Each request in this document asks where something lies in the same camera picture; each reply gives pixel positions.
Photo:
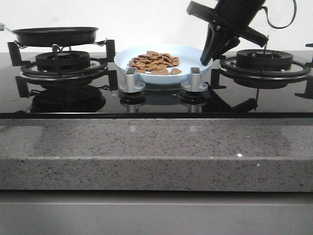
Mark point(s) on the right black pan support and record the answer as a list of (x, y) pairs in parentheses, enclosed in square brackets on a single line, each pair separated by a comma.
[(297, 72)]

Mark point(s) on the silver stove knob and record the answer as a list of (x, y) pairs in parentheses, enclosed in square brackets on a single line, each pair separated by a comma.
[(194, 84), (131, 83)]

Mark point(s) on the black pan support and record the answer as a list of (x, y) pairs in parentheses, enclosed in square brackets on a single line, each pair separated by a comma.
[(297, 72), (29, 72)]

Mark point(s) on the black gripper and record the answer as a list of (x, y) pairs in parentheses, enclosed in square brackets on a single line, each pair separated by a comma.
[(228, 20)]

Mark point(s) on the grey cabinet drawer front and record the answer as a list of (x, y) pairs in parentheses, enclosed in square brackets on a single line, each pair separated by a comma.
[(155, 213)]

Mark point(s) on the left silver stove knob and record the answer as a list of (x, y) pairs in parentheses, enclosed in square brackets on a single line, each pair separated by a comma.
[(131, 83)]

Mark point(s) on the black glass cooktop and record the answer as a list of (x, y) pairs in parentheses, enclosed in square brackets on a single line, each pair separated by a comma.
[(226, 97)]

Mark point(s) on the right black gas burner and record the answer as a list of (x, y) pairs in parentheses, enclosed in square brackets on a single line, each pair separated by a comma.
[(258, 59)]

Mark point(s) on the right silver stove knob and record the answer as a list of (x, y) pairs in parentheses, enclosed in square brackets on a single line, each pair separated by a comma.
[(194, 84)]

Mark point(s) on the wire pan trivet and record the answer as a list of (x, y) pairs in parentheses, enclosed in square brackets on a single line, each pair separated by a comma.
[(17, 45)]

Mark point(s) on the left black gas burner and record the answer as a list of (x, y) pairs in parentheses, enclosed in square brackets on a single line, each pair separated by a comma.
[(68, 60)]

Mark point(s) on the light blue plate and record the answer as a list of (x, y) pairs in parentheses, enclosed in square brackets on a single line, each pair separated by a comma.
[(188, 57)]

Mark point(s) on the pile of brown meat pieces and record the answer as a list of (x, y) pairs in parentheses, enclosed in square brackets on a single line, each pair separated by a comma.
[(155, 63)]

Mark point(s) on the black frying pan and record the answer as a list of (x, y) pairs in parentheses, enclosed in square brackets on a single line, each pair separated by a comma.
[(47, 36)]

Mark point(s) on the black gas burner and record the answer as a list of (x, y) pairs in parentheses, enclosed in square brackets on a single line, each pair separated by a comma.
[(258, 59), (68, 60)]

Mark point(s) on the left black pan support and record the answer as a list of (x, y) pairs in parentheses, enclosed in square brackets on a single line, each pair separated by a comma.
[(29, 72)]

